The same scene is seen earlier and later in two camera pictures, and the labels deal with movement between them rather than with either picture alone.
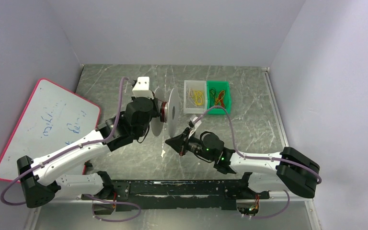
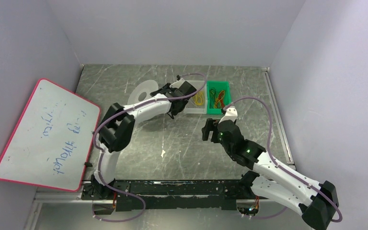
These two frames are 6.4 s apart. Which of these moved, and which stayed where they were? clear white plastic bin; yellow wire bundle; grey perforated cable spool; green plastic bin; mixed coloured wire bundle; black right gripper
Moved: black right gripper; grey perforated cable spool
Stayed: green plastic bin; yellow wire bundle; mixed coloured wire bundle; clear white plastic bin
